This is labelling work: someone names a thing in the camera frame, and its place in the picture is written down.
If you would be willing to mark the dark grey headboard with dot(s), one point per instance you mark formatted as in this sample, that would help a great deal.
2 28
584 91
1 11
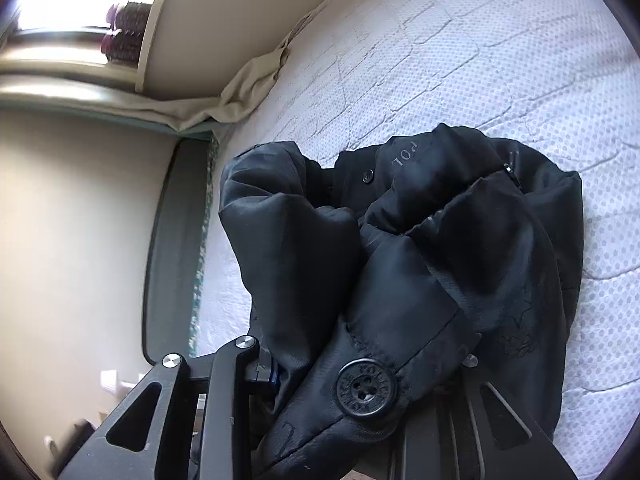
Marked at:
174 251

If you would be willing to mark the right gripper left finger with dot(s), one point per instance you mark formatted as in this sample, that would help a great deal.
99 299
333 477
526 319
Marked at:
188 418

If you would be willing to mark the green floral bed sheet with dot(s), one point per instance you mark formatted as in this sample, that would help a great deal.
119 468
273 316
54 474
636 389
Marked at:
202 239

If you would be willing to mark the black jacket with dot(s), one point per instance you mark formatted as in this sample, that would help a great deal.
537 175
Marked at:
373 280

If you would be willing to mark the beige curtain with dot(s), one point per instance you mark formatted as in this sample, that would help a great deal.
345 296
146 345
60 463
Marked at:
238 99

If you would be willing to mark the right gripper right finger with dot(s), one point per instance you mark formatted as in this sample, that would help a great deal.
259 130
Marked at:
467 429

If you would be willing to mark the white quilted mattress cover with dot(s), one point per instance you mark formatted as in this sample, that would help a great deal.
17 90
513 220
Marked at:
558 75

